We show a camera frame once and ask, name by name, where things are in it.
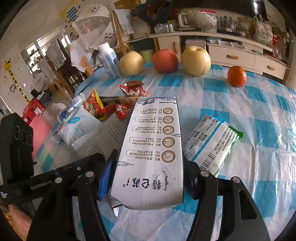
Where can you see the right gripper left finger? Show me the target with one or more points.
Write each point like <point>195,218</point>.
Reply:
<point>89,180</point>

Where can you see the white wet wipes pack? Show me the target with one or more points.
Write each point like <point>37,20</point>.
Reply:
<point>85,135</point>

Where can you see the white milk carton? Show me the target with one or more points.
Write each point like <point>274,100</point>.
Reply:
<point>150,172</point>

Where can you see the yellow red snack packet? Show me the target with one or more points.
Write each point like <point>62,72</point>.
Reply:
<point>94,106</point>

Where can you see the white green snack wrapper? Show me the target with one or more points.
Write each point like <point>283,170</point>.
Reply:
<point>210,143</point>

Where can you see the coffeemix sachet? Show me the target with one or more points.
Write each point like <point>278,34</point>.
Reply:
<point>127,100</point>

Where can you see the pink plastic bin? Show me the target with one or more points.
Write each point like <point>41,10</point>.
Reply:
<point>40,131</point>

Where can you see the crushed white blue bottle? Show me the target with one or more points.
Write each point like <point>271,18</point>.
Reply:
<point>74,104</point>

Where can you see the red snack wrapper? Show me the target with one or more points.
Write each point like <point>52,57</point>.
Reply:
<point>121,110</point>

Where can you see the small red candy wrapper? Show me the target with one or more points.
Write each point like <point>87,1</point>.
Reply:
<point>133,89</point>

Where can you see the dark wooden chair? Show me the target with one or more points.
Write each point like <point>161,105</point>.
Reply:
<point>60,59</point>

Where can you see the yellow pear left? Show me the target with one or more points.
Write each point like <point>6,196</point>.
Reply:
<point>131,64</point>

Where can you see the yellow pear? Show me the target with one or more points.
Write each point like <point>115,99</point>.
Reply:
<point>131,64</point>
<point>195,61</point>

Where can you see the white milk bottle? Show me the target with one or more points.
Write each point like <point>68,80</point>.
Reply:
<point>109,60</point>

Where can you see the red apple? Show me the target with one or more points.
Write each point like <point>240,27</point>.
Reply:
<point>165,61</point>

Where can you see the orange tangerine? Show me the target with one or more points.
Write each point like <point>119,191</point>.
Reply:
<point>237,76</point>

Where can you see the yellow pear right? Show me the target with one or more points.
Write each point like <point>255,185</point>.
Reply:
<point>195,61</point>

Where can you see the white tv cabinet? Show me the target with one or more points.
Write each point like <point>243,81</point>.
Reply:
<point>228,50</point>

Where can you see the giraffe height wall sticker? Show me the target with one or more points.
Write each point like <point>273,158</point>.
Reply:
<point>16,86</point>

